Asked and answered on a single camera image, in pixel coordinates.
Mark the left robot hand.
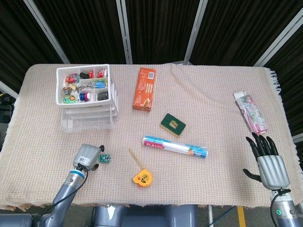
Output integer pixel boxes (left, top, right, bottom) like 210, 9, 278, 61
72, 143, 106, 173

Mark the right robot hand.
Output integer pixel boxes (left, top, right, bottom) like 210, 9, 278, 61
242, 131, 291, 190

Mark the small green circuit board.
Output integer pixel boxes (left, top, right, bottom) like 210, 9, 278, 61
98, 153, 112, 164

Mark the clear drawer with handle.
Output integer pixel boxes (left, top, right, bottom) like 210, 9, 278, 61
59, 106, 116, 134

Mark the white drawer organizer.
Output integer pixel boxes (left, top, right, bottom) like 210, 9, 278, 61
55, 63, 120, 123

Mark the orange carton box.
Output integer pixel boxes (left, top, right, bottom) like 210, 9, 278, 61
132, 67, 157, 113

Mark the blue and white magnet stack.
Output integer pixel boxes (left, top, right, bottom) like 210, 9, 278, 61
78, 92, 92, 103

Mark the floral tissue pack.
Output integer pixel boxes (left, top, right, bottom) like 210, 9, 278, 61
233, 91, 269, 135

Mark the yellow tape measure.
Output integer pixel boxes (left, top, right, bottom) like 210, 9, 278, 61
129, 148, 153, 189

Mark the green and blue packet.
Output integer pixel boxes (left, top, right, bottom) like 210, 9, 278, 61
91, 79, 106, 89

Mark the white table leg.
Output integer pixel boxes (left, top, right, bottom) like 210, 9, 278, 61
207, 204, 214, 227

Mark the red and yellow candy packet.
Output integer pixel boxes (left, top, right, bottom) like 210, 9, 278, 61
65, 73, 80, 84

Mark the grey robot torso base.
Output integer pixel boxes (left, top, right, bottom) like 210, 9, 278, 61
94, 204, 197, 227

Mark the green and yellow sponge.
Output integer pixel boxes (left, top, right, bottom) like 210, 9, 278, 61
160, 113, 187, 138

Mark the plastic food wrap roll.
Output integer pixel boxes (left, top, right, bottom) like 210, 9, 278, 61
141, 135, 209, 159

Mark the tan woven tablecloth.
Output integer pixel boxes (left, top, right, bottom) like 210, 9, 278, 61
0, 63, 300, 211

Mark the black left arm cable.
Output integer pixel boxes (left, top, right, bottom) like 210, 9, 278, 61
44, 166, 89, 215

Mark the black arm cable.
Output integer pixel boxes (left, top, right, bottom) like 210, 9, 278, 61
269, 188, 291, 227
44, 166, 89, 215

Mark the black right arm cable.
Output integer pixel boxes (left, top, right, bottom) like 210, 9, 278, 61
269, 188, 291, 227

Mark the blue floor cable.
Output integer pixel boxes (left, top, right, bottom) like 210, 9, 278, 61
213, 205, 236, 224

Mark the metal keychain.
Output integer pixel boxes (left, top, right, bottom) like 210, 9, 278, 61
72, 82, 93, 92

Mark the black equipment with cables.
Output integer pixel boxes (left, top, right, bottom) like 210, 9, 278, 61
0, 93, 15, 124

